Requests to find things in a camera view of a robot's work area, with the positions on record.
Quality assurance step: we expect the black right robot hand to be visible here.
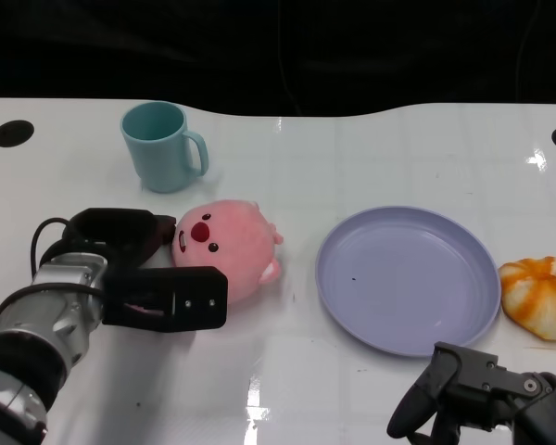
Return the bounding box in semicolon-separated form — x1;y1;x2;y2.
386;341;556;445

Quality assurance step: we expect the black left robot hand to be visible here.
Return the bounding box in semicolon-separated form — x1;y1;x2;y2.
62;207;229;334

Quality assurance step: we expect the pink plush beaver doll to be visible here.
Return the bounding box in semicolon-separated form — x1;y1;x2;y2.
124;198;284;319

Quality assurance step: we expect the lavender plastic plate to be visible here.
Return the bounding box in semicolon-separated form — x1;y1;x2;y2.
314;205;501;358

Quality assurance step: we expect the teal plastic mug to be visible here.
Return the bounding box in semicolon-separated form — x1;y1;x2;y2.
120;101;210;195

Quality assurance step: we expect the orange striped bread toy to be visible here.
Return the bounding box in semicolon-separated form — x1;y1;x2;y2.
498;255;556;343

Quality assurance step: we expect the black backdrop curtain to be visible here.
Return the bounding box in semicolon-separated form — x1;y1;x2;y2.
0;0;556;120

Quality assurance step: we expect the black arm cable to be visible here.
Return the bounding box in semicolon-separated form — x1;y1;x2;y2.
29;217;75;279

